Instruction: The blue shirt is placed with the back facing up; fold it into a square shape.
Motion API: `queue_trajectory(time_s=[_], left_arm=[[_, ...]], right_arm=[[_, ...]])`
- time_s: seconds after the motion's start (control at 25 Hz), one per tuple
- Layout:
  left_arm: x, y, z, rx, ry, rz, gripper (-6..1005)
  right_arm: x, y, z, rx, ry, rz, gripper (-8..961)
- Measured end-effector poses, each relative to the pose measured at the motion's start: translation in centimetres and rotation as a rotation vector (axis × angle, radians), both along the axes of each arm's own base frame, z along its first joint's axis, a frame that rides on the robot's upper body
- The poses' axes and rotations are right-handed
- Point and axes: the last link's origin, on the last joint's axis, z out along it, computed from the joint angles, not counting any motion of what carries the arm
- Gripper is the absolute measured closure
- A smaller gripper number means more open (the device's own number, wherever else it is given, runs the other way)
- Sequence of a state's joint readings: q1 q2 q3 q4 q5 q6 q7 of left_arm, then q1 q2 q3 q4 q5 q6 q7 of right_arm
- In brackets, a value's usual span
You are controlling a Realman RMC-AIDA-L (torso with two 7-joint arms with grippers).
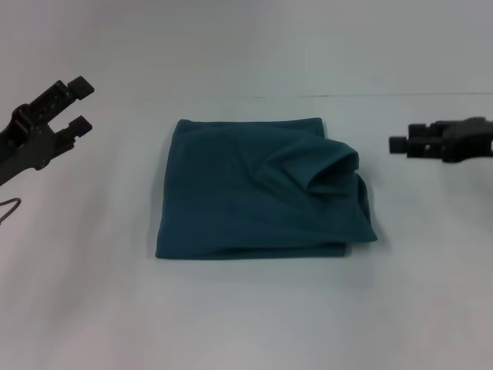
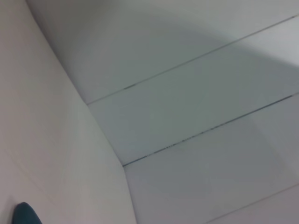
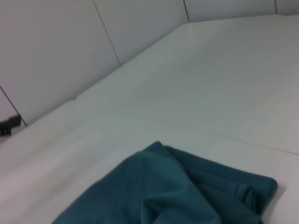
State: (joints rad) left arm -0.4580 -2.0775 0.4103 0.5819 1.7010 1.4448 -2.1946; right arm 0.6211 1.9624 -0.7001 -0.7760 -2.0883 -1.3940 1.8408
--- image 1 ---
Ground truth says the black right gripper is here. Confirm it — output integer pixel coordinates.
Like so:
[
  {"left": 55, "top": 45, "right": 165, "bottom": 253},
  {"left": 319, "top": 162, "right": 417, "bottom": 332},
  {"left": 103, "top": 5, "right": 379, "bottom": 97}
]
[{"left": 388, "top": 116, "right": 493, "bottom": 166}]

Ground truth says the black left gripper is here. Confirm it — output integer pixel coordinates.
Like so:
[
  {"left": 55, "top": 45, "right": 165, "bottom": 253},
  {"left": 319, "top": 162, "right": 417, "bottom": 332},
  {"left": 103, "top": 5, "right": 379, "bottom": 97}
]
[{"left": 0, "top": 75, "right": 96, "bottom": 187}]

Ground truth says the teal blue t-shirt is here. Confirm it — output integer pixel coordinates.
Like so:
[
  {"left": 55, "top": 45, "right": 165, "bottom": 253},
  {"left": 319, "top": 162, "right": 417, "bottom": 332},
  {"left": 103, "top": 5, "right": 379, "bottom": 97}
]
[{"left": 154, "top": 117, "right": 379, "bottom": 259}]

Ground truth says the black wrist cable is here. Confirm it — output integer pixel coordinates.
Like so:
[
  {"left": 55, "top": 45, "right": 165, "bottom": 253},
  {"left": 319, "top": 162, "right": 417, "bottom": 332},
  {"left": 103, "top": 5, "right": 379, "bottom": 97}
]
[{"left": 0, "top": 197, "right": 22, "bottom": 227}]

